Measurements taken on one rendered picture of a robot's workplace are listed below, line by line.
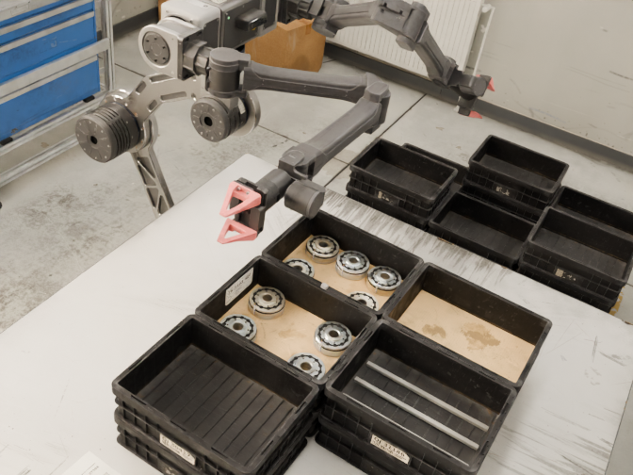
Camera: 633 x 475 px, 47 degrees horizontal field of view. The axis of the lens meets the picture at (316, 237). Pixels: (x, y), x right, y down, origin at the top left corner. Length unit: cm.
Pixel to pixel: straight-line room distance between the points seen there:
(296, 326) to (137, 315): 49
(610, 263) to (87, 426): 216
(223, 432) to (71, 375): 50
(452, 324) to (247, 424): 69
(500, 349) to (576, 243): 120
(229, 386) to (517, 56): 346
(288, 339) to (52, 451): 65
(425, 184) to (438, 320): 126
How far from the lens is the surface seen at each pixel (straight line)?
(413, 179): 333
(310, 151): 152
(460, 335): 214
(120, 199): 383
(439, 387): 199
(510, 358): 214
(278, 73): 183
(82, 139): 268
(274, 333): 202
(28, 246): 359
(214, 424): 182
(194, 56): 189
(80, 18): 382
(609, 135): 492
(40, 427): 201
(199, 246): 246
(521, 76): 491
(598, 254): 325
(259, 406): 186
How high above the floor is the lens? 230
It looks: 39 degrees down
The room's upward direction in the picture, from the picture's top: 10 degrees clockwise
